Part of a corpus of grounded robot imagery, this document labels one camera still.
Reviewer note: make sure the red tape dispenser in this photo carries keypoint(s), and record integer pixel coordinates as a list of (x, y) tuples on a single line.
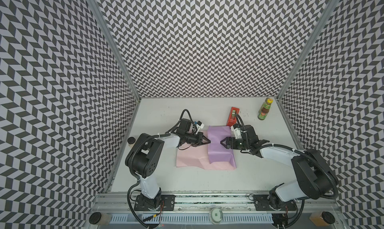
[(232, 116)]

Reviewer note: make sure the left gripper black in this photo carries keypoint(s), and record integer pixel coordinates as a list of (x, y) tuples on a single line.
[(200, 141)]

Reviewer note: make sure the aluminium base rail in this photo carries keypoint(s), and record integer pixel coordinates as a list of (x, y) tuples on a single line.
[(198, 202)]

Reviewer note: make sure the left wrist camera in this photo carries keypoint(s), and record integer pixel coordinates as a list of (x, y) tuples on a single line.
[(189, 126)]

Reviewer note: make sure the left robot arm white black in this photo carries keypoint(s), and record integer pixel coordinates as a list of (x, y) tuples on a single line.
[(143, 159)]

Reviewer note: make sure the pink wrapping paper sheet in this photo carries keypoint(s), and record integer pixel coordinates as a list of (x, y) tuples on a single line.
[(213, 156)]

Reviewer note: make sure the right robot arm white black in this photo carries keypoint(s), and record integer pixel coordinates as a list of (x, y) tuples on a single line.
[(314, 177)]

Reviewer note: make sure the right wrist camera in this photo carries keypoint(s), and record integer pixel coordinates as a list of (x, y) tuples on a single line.
[(236, 132)]

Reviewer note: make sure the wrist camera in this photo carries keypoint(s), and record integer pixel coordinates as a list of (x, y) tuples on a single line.
[(189, 126), (236, 132)]

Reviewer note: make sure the corner jar black lid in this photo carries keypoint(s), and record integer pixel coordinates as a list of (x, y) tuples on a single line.
[(322, 219), (100, 219)]

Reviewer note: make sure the round white button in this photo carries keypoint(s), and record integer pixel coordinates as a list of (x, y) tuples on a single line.
[(216, 216)]

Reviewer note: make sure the small jar black lid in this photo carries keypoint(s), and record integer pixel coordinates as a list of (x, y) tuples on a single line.
[(131, 141)]

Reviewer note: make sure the right corner jar black lid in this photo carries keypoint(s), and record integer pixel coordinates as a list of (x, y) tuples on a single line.
[(322, 219)]

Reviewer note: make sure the green sauce bottle yellow cap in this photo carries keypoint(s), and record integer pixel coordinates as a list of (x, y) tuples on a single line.
[(265, 108)]

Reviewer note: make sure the left corner jar black lid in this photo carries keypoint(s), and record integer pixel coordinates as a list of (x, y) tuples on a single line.
[(100, 219)]

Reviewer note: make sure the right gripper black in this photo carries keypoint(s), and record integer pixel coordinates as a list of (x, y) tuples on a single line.
[(229, 142)]

